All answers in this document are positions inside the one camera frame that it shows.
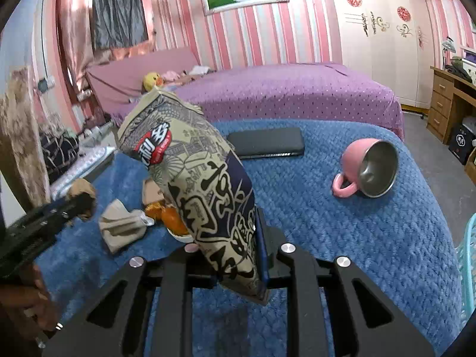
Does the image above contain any light floral sheet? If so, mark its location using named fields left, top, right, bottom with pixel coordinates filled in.
left=50, top=145, right=116, bottom=198

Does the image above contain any wooden desk with drawers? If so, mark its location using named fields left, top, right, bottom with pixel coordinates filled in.
left=427, top=66, right=476, bottom=184

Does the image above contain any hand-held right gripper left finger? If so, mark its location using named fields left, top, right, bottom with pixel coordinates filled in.
left=43, top=247, right=220, bottom=357

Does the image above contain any dark green clothing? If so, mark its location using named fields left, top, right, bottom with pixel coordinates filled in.
left=446, top=57, right=475, bottom=82

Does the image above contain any pink covered headboard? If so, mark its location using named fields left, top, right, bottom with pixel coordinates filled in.
left=85, top=46, right=201, bottom=116

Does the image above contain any light blue plastic basket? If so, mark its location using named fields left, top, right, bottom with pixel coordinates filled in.
left=455, top=212, right=476, bottom=324

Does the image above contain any purple bed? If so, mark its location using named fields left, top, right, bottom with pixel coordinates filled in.
left=112, top=62, right=406, bottom=142

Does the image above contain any desk lamp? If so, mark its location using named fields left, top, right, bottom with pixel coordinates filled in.
left=441, top=37, right=460, bottom=71

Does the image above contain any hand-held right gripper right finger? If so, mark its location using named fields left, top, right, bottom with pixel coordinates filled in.
left=255, top=208, right=436, bottom=357

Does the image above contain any phone in brown case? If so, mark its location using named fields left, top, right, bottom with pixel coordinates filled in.
left=143, top=178, right=166, bottom=205

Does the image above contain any dark patterned bag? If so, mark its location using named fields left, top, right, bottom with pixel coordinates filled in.
left=39, top=130, right=80, bottom=183

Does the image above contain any brown scrap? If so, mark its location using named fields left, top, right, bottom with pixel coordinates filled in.
left=67, top=178, right=98, bottom=222

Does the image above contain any person's left hand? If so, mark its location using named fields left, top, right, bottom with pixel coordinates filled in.
left=0, top=264, right=64, bottom=339

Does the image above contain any pink curtain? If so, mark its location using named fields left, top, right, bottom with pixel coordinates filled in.
left=57, top=0, right=155, bottom=82

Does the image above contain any white decorated wardrobe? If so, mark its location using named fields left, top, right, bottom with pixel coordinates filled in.
left=327, top=0, right=436, bottom=108

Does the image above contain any beige printed snack bag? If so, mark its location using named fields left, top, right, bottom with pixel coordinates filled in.
left=117, top=88, right=270, bottom=306

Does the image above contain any beige cloth scrap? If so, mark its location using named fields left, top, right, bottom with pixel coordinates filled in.
left=98, top=199, right=155, bottom=255

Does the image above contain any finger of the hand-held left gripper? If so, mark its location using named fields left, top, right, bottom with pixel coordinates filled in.
left=48, top=193, right=95, bottom=236

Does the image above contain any pink steel-lined mug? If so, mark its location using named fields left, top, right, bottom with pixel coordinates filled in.
left=332, top=138, right=399, bottom=198

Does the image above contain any beige floral blanket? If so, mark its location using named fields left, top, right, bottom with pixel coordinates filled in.
left=0, top=65, right=51, bottom=209

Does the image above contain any dark grey curtain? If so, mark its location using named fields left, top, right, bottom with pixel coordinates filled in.
left=91, top=0, right=149, bottom=51

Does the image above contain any cream white bowl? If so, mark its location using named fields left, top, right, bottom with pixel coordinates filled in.
left=167, top=228, right=194, bottom=244

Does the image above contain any yellow duck plush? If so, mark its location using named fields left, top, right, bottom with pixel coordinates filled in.
left=143, top=72, right=166, bottom=92

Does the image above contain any black phone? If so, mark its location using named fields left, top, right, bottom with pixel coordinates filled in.
left=227, top=127, right=306, bottom=160

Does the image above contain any black box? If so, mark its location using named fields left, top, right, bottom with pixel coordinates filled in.
left=448, top=115, right=476, bottom=164

